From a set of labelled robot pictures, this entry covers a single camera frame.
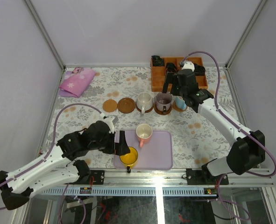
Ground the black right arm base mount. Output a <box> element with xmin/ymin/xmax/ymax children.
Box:
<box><xmin>181</xmin><ymin>164</ymin><xmax>229</xmax><ymax>186</ymax></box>

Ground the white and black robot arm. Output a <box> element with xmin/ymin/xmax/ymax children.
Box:
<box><xmin>0</xmin><ymin>121</ymin><xmax>130</xmax><ymax>210</ymax></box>
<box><xmin>163</xmin><ymin>69</ymin><xmax>265</xmax><ymax>184</ymax></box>

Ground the orange wooden compartment tray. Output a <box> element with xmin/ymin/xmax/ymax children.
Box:
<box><xmin>150</xmin><ymin>57</ymin><xmax>208</xmax><ymax>92</ymax></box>

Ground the aluminium front frame rail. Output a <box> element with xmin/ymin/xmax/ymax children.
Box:
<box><xmin>23</xmin><ymin>167</ymin><xmax>274</xmax><ymax>187</ymax></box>

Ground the light bamboo coaster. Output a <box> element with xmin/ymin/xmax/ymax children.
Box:
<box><xmin>172</xmin><ymin>101</ymin><xmax>187</xmax><ymax>112</ymax></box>
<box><xmin>103</xmin><ymin>99</ymin><xmax>118</xmax><ymax>112</ymax></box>

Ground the light blue ceramic mug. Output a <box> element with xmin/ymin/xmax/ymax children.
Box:
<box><xmin>175</xmin><ymin>96</ymin><xmax>187</xmax><ymax>109</ymax></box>

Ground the pink ceramic mug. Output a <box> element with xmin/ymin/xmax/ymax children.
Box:
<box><xmin>136</xmin><ymin>124</ymin><xmax>153</xmax><ymax>148</ymax></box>

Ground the white floral tablecloth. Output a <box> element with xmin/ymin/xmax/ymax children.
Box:
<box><xmin>40</xmin><ymin>67</ymin><xmax>230</xmax><ymax>168</ymax></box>

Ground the blue slotted cable duct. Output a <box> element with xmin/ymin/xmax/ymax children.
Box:
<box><xmin>40</xmin><ymin>186</ymin><xmax>217</xmax><ymax>196</ymax></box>

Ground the lavender plastic serving tray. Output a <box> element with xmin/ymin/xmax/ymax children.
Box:
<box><xmin>125</xmin><ymin>130</ymin><xmax>173</xmax><ymax>170</ymax></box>

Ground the dark floral rolled cloth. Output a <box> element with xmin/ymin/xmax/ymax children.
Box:
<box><xmin>165</xmin><ymin>62</ymin><xmax>179</xmax><ymax>75</ymax></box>
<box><xmin>194</xmin><ymin>63</ymin><xmax>206</xmax><ymax>76</ymax></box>
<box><xmin>151</xmin><ymin>55</ymin><xmax>165</xmax><ymax>67</ymax></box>

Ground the dark wooden grooved coaster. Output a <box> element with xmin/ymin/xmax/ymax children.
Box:
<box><xmin>117</xmin><ymin>98</ymin><xmax>135</xmax><ymax>114</ymax></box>
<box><xmin>135</xmin><ymin>103</ymin><xmax>155</xmax><ymax>114</ymax></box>
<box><xmin>154</xmin><ymin>104</ymin><xmax>172</xmax><ymax>115</ymax></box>

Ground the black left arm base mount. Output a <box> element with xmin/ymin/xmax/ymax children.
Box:
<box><xmin>69</xmin><ymin>161</ymin><xmax>105</xmax><ymax>185</ymax></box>

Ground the grey purple ceramic mug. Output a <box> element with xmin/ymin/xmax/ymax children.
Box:
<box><xmin>156</xmin><ymin>92</ymin><xmax>172</xmax><ymax>111</ymax></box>

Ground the white ceramic mug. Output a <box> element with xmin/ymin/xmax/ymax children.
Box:
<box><xmin>136</xmin><ymin>92</ymin><xmax>153</xmax><ymax>114</ymax></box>

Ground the pink folded cloth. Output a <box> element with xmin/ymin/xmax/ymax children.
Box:
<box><xmin>59</xmin><ymin>67</ymin><xmax>97</xmax><ymax>98</ymax></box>

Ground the yellow ceramic mug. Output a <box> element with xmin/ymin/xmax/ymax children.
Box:
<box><xmin>120</xmin><ymin>147</ymin><xmax>139</xmax><ymax>173</ymax></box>

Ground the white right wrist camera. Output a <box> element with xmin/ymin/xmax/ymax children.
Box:
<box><xmin>179</xmin><ymin>61</ymin><xmax>195</xmax><ymax>71</ymax></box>

